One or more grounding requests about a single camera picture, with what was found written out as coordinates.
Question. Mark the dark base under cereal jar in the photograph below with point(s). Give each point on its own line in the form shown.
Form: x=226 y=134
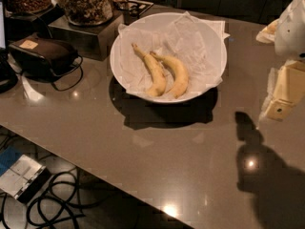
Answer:
x=21 y=25

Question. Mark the blue object on floor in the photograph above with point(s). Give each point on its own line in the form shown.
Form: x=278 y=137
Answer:
x=8 y=158

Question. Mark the black handheld device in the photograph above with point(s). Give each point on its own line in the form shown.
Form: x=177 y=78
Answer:
x=44 y=58

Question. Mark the black monitor stand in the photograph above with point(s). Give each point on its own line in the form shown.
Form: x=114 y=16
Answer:
x=8 y=78

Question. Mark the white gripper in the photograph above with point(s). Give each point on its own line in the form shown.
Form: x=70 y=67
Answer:
x=291 y=32

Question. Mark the glass jar of granola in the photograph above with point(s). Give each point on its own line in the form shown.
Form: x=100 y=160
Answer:
x=87 y=12

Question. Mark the white paper liner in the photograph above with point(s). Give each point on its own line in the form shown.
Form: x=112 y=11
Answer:
x=190 y=45

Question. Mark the yellow banana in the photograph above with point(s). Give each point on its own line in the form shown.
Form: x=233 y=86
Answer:
x=180 y=73
x=159 y=82

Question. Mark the white round bowl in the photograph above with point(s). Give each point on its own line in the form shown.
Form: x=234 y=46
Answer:
x=165 y=23

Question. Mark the black tray in background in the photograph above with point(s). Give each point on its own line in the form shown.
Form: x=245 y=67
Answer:
x=133 y=8

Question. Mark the dark metal scale base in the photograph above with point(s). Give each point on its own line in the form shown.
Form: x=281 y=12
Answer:
x=91 y=42

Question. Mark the white box on floor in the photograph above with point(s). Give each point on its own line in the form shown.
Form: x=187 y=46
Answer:
x=24 y=179

